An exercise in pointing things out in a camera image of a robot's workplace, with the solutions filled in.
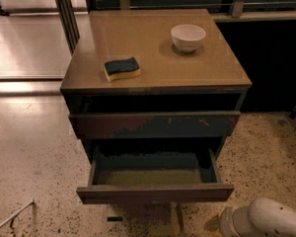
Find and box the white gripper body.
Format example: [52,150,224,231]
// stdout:
[219,206,254,237]

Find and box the drawer dark wood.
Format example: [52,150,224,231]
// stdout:
[77,148,234,204]

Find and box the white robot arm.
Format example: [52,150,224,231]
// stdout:
[219,197,296,237]

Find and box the top drawer dark front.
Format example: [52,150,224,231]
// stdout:
[69,111,241,139]

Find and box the brown drawer cabinet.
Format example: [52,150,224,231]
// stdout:
[60,10,252,168]

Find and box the black tape floor marker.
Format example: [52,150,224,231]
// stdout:
[107,216,122,222]

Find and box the white ceramic bowl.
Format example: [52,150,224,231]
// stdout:
[171,25,206,53]

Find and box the yellow sponge dark scrub top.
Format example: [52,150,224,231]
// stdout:
[104,57,141,82]

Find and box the metal rod on floor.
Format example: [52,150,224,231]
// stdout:
[0,197,35,229]

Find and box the metal window frame post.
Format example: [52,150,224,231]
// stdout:
[55,0,80,53]

